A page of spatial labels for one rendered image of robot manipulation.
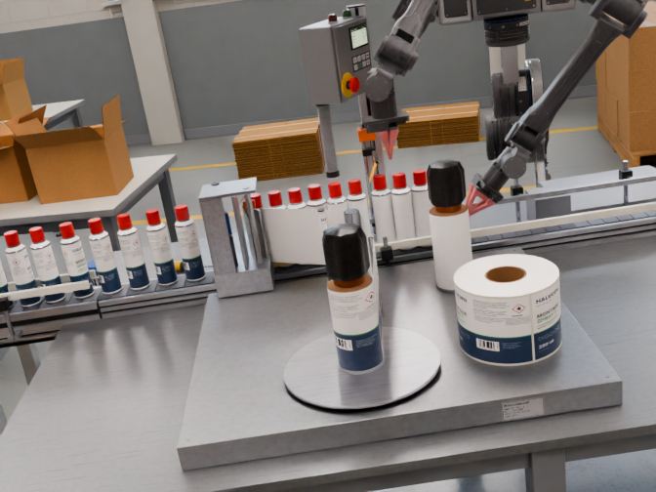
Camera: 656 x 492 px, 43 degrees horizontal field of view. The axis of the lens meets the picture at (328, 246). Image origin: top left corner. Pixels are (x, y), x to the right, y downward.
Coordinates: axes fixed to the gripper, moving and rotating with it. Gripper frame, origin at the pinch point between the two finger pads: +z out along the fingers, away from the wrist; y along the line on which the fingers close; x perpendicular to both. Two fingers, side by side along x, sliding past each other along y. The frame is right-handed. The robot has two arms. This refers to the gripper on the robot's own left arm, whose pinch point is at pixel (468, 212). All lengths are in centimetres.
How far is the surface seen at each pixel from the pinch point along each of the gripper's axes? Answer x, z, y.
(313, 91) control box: -51, -2, -2
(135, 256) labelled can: -65, 58, 5
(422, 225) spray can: -9.1, 8.9, 4.2
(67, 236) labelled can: -82, 64, 4
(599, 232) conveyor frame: 29.8, -16.3, 5.8
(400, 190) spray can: -19.3, 4.9, 3.7
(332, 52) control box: -54, -13, 1
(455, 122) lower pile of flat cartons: 107, 17, -415
